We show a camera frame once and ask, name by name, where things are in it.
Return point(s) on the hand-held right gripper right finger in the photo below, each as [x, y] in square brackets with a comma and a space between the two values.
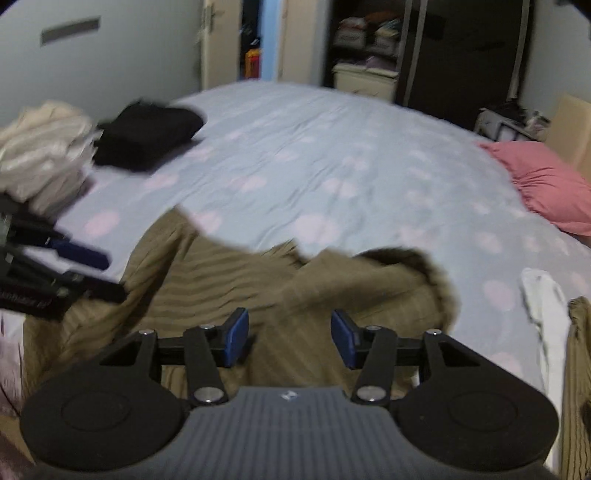
[344, 339]

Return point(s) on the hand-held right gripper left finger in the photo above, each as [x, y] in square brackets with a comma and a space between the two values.
[236, 339]

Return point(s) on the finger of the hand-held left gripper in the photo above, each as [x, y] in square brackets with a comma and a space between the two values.
[76, 251]
[99, 288]

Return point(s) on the olive striped garment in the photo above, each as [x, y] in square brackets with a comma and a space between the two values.
[286, 295]
[579, 378]

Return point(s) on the beige clothes pile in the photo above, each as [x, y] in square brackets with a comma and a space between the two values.
[41, 147]

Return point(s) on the folded clothes stack on shelf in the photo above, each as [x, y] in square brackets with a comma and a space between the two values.
[351, 31]
[387, 37]

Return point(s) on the pinkish patterned cloth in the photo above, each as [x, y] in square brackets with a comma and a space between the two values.
[9, 369]

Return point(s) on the black folded garment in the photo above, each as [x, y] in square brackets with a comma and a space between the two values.
[143, 131]

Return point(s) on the bed with polka-dot sheet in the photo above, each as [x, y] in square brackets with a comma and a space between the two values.
[323, 152]

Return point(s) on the white cloth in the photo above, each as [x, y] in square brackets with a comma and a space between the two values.
[547, 314]

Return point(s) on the crumpled olive striped garment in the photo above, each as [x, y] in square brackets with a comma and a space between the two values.
[579, 378]

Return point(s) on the cream door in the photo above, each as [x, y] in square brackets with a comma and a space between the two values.
[221, 41]

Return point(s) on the pink pillow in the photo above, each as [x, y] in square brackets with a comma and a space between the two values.
[549, 184]

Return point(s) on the orange object in doorway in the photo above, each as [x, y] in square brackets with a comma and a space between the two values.
[253, 63]

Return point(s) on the white drawer cabinet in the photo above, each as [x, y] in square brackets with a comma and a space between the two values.
[364, 81]

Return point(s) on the cluttered nightstand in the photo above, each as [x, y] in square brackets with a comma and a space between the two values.
[508, 120]

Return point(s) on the beige headboard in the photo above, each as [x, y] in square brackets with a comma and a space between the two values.
[570, 129]

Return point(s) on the dark wardrobe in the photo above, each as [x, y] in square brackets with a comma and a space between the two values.
[466, 55]

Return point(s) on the grey wall plate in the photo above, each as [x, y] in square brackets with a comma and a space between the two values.
[70, 30]

